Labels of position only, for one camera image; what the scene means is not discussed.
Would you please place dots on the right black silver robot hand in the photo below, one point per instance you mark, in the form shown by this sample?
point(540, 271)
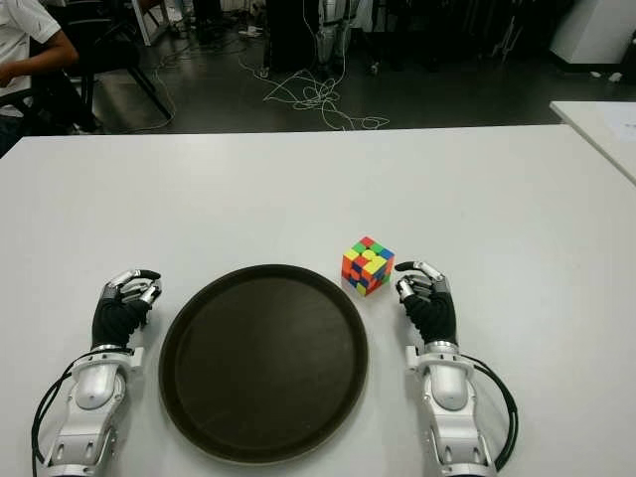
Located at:
point(437, 318)

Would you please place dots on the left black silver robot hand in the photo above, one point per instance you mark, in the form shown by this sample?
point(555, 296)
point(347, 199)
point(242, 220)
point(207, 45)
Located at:
point(111, 318)

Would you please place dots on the multicoloured Rubik's cube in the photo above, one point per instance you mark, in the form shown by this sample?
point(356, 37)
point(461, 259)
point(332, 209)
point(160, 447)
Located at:
point(367, 266)

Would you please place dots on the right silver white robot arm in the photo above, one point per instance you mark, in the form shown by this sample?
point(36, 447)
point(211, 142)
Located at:
point(447, 387)

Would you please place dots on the round dark brown plate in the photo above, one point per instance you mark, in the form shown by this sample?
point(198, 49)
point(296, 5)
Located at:
point(263, 363)

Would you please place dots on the black armchair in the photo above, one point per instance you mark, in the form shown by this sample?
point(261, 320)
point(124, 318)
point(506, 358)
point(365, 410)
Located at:
point(59, 107)

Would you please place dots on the white side table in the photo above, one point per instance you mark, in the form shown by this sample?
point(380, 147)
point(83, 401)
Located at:
point(596, 129)

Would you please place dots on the black chair with splayed legs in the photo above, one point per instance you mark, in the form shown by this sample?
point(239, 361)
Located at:
point(114, 54)

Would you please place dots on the seated person in white shirt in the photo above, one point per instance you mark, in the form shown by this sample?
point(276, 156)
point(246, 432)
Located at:
point(20, 30)

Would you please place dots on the white power strip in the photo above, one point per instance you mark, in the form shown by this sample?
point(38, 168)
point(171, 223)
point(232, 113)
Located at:
point(249, 32)

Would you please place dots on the black cabinet on casters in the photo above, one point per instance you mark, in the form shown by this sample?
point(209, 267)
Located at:
point(290, 35)

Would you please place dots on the white cabinet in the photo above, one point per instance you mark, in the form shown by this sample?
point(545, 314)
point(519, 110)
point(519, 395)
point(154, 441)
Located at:
point(591, 30)

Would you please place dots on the white table frame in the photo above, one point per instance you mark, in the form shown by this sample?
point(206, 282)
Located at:
point(154, 25)

